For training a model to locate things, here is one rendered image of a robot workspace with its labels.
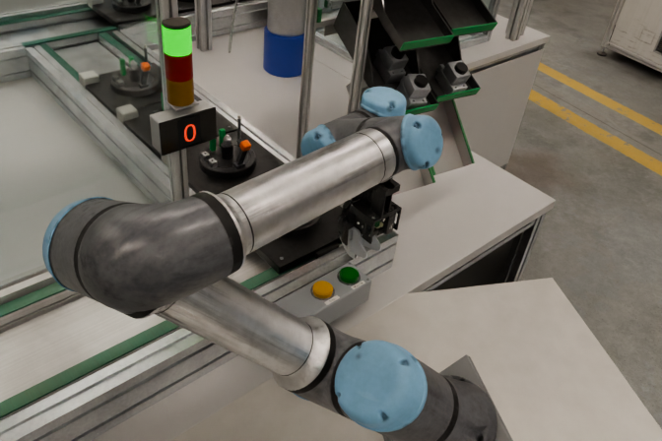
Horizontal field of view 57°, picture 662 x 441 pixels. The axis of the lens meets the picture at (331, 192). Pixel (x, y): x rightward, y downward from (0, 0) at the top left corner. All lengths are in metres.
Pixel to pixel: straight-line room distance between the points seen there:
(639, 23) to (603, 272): 2.70
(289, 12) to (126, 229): 1.58
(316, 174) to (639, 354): 2.20
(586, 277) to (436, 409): 2.17
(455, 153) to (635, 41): 3.88
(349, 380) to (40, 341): 0.61
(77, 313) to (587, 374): 1.01
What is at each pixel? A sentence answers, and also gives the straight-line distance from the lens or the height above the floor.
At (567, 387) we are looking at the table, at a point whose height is 0.86.
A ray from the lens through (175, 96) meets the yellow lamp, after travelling 1.18.
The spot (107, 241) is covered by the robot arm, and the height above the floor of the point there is 1.42.
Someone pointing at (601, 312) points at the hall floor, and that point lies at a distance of 2.87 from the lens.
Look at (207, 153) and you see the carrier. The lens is 1.51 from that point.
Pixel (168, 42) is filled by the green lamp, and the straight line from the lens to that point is 1.13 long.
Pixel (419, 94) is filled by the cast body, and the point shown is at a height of 1.24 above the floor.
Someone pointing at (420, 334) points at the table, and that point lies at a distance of 1.32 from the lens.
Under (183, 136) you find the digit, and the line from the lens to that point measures 1.21.
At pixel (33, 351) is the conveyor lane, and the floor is 0.92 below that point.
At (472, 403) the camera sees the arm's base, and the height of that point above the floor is 1.06.
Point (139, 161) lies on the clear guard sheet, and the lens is 1.26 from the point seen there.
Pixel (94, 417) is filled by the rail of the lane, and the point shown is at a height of 0.91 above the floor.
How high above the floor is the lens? 1.83
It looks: 36 degrees down
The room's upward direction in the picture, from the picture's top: 6 degrees clockwise
